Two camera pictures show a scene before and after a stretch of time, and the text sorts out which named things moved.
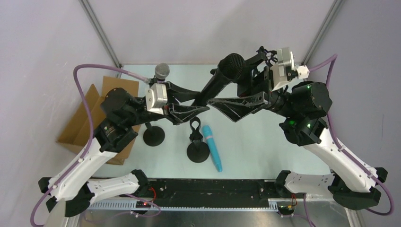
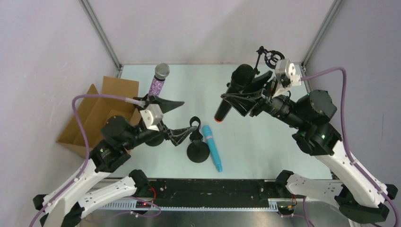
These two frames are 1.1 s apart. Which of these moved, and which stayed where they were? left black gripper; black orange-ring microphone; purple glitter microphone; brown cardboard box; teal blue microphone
Moved: black orange-ring microphone; left black gripper
Stayed: brown cardboard box; teal blue microphone; purple glitter microphone
